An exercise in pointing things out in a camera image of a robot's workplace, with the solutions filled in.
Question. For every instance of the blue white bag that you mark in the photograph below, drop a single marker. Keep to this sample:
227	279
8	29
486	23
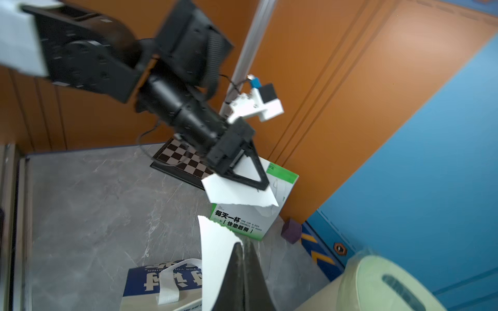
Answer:
175	285

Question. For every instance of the white receipt bag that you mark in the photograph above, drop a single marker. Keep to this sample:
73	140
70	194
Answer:
224	191

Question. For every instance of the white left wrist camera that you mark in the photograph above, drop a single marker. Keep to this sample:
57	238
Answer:
261	102

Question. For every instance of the purple cube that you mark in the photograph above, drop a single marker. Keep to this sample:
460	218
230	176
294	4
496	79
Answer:
291	231

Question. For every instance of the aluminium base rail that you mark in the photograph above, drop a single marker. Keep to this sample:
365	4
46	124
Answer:
16	229

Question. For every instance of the torn white receipt piece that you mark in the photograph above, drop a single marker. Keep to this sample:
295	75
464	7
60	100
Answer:
217	244

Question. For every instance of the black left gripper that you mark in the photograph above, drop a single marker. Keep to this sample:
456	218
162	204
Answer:
234	146

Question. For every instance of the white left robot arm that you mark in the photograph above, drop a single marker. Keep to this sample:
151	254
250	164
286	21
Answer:
173	75

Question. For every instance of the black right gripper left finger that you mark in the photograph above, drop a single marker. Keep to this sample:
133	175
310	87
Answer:
231	295

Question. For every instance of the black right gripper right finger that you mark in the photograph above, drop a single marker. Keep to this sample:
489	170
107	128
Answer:
256	294

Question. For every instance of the brown checkered chessboard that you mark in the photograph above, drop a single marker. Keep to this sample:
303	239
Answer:
181	162

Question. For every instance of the pale green trash bin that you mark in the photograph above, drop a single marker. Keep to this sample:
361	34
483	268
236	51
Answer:
371	282

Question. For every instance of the green white paper bag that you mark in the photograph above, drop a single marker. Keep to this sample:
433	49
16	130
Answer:
252	221

